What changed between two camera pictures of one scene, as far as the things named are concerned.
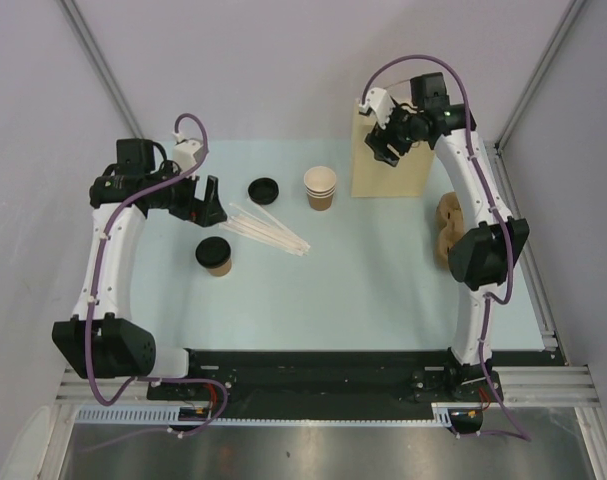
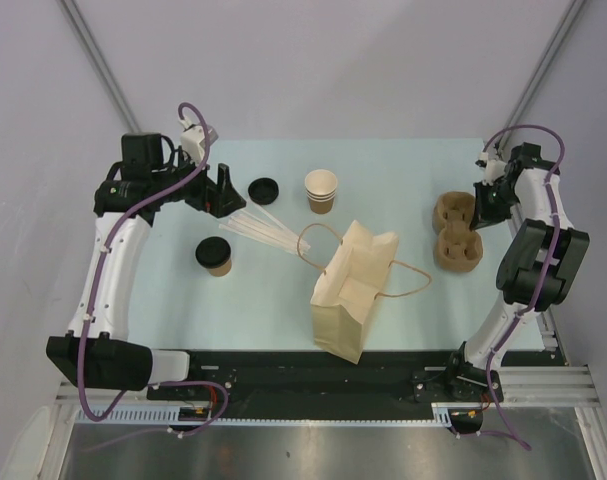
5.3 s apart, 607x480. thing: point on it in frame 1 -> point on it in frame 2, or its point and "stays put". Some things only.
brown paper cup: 221,270 stays put
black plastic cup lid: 213,252 stays put
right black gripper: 378,136 -> 484,215
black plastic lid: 263,191 stays put
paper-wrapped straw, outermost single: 281,225 stays put
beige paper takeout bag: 376,178 -> 344,296
